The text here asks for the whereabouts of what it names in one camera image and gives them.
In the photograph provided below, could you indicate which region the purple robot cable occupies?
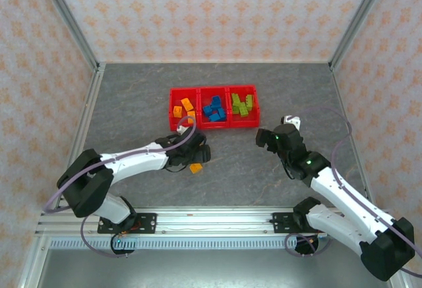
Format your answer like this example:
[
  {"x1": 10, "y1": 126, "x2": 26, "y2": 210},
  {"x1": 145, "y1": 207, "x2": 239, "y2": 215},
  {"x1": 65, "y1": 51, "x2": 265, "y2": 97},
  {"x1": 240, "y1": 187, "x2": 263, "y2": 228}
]
[
  {"x1": 284, "y1": 106, "x2": 422, "y2": 279},
  {"x1": 42, "y1": 116, "x2": 198, "y2": 258}
]

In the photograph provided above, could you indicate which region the wide aluminum base rail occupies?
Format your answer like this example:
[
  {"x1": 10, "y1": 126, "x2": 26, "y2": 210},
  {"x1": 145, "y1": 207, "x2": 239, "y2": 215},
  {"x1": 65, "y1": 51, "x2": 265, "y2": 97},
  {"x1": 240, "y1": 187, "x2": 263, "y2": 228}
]
[{"x1": 35, "y1": 206, "x2": 393, "y2": 237}]

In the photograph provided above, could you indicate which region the aluminum frame post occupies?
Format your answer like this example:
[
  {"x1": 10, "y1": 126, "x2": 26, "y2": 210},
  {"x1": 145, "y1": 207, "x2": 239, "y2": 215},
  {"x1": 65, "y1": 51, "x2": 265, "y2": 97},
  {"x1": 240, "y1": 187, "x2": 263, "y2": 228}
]
[
  {"x1": 16, "y1": 235, "x2": 50, "y2": 288},
  {"x1": 328, "y1": 0, "x2": 392, "y2": 71},
  {"x1": 35, "y1": 0, "x2": 102, "y2": 71}
]

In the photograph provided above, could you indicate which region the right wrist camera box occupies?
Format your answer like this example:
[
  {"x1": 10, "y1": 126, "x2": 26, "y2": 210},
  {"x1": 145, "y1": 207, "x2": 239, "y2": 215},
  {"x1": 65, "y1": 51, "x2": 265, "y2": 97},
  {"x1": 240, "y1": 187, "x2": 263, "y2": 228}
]
[{"x1": 280, "y1": 115, "x2": 301, "y2": 131}]

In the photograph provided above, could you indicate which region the red plastic bin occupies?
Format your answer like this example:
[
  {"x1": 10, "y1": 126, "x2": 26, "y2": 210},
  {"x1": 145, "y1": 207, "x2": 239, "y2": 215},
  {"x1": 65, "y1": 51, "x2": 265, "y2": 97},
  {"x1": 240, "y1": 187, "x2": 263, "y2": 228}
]
[
  {"x1": 168, "y1": 86, "x2": 200, "y2": 131},
  {"x1": 197, "y1": 86, "x2": 231, "y2": 130},
  {"x1": 227, "y1": 84, "x2": 261, "y2": 128}
]

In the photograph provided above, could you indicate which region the slotted grey cable duct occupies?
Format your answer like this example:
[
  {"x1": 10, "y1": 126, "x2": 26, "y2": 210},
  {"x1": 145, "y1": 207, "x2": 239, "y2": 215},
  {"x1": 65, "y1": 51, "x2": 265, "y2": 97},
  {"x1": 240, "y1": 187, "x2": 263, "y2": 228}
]
[{"x1": 49, "y1": 237, "x2": 330, "y2": 251}]

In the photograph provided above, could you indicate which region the grey metal panel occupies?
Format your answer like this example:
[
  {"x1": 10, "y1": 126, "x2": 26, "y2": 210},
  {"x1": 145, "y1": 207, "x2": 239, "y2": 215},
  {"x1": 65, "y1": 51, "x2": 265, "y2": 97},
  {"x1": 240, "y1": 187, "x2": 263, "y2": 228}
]
[{"x1": 34, "y1": 248, "x2": 405, "y2": 288}]

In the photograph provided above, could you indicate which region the aluminum frame rail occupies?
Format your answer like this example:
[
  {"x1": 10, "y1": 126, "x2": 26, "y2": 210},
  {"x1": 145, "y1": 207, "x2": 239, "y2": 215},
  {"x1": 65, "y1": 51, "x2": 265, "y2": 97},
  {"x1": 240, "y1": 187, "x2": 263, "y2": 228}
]
[
  {"x1": 328, "y1": 63, "x2": 378, "y2": 205},
  {"x1": 34, "y1": 63, "x2": 107, "y2": 223}
]

